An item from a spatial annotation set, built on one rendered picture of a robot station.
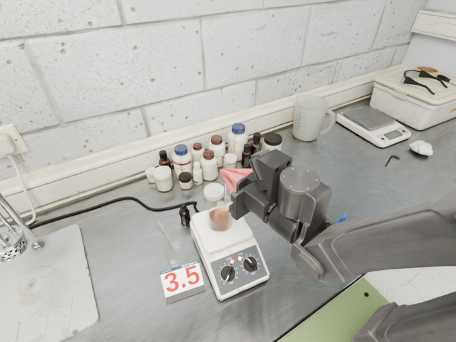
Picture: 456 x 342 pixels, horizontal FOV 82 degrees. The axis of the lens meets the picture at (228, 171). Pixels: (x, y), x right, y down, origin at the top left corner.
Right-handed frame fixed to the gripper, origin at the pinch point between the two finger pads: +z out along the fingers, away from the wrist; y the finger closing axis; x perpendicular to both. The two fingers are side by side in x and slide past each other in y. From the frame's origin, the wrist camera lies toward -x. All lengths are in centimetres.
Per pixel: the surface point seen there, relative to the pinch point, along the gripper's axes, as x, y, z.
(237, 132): 12.2, -26.9, 25.7
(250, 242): 18.2, -1.7, -6.7
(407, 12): -14, -132, 22
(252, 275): 21.7, 2.3, -11.9
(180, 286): 23.7, 15.7, -2.1
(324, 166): 25, -48, 2
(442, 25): -9, -139, 8
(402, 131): 22, -90, -7
